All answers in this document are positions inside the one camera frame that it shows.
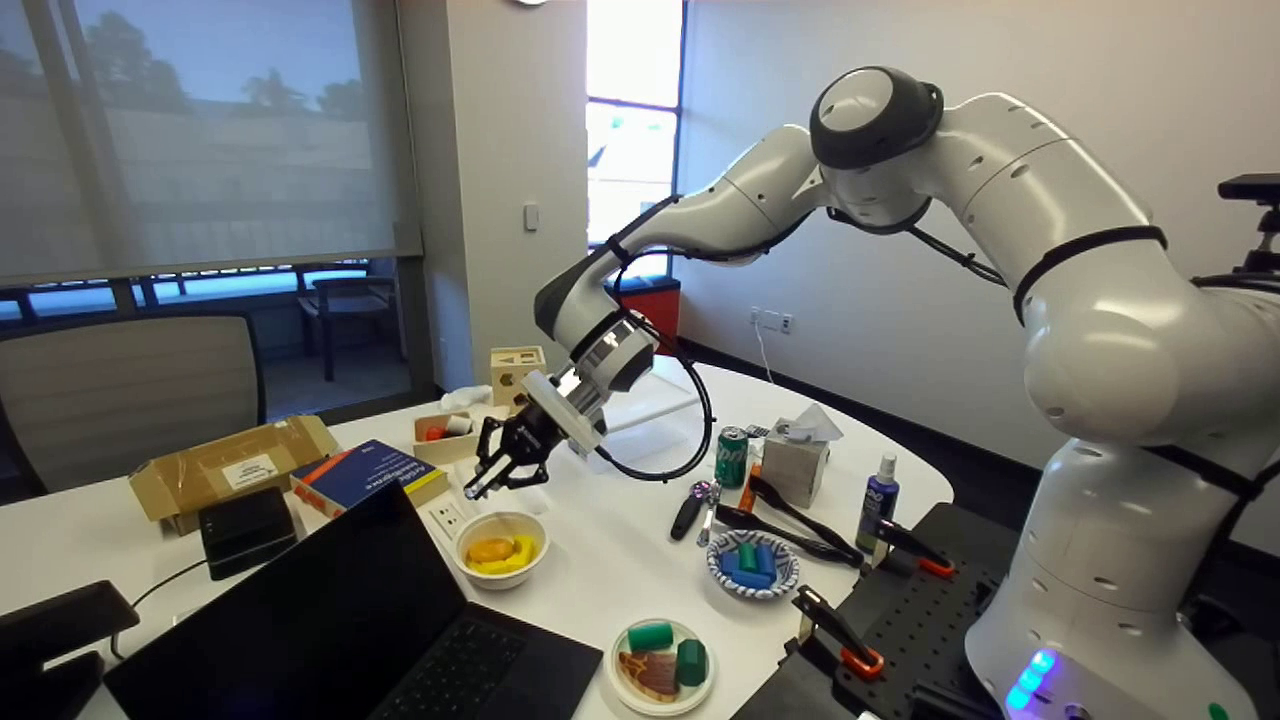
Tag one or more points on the white light switch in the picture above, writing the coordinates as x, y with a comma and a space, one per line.
529, 219

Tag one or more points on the green toy piece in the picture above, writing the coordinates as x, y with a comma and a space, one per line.
651, 639
690, 663

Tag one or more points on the cardboard box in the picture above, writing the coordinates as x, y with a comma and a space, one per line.
224, 472

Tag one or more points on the white flat packet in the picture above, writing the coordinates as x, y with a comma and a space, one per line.
450, 514

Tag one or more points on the small white plate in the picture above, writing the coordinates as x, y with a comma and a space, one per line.
626, 687

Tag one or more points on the green block in bowl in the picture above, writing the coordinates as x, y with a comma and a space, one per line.
755, 560

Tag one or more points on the dark patio chair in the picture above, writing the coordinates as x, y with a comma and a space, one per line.
350, 312

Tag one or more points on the black orange clamp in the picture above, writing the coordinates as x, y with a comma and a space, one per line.
840, 641
914, 544

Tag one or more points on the orange marker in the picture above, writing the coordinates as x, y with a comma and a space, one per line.
746, 496

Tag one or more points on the green can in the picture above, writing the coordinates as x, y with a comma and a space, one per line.
728, 461

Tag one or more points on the wooden cube with holes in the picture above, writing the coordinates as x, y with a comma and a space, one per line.
514, 375

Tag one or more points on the small black box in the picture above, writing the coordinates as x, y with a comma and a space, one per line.
247, 532

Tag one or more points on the white roller blind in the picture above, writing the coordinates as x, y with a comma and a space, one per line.
200, 132

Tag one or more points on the small wooden tray box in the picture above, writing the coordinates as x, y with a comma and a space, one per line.
443, 434

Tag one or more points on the red cabinet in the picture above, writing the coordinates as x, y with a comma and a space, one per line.
656, 316

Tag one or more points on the brown toy food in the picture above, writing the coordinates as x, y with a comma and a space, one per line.
655, 674

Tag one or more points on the black camera on stand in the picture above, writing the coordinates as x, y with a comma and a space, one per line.
1259, 203

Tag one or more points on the blue book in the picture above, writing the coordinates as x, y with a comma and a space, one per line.
366, 472

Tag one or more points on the grey tissue box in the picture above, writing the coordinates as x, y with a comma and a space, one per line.
796, 465

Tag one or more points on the grey upholstered chair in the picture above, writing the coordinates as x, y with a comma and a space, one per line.
121, 402

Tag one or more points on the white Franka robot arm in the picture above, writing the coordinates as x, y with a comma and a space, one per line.
1106, 344

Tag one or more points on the yellow food pieces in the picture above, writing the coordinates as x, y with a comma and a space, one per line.
501, 551

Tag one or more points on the black mounting board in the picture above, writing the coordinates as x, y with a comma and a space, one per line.
920, 626

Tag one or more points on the black laptop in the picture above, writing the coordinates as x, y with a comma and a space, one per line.
334, 614

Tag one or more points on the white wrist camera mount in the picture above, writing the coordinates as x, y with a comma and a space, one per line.
565, 414

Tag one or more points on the white wall outlet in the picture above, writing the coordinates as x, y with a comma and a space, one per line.
779, 321

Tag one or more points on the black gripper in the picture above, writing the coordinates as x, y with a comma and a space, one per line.
534, 428

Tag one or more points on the blue patterned bowl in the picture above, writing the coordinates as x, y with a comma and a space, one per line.
724, 581

